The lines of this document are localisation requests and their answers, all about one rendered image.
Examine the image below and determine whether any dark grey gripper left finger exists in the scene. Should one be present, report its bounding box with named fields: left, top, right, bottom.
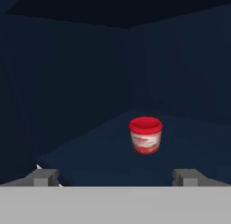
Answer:
left=0, top=168, right=60, bottom=187

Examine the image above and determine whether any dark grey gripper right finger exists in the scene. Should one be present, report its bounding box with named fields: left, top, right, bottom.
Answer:
left=171, top=168, right=231, bottom=187

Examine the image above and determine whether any red lidded jam jar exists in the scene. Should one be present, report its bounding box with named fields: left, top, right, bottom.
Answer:
left=128, top=116, right=163, bottom=155

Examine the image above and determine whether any dark blue cabinet interior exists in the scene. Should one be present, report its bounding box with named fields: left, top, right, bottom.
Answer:
left=0, top=0, right=231, bottom=187

